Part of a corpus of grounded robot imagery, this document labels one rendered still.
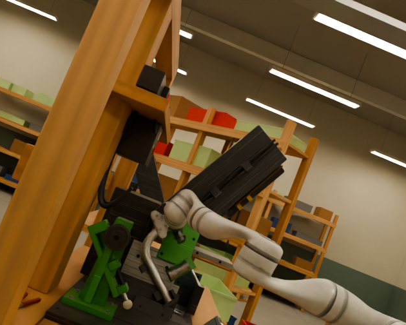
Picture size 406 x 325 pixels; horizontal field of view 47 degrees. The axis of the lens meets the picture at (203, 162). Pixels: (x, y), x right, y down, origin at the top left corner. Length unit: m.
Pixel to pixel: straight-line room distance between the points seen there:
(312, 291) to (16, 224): 0.68
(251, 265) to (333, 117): 10.30
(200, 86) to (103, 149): 9.42
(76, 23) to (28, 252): 10.43
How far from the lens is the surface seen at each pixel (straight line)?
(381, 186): 11.62
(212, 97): 10.77
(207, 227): 1.21
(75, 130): 1.06
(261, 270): 1.09
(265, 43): 9.05
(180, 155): 5.06
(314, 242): 10.49
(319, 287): 1.16
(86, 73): 1.08
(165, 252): 1.65
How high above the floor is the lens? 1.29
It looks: 5 degrees up
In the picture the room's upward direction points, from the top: 22 degrees clockwise
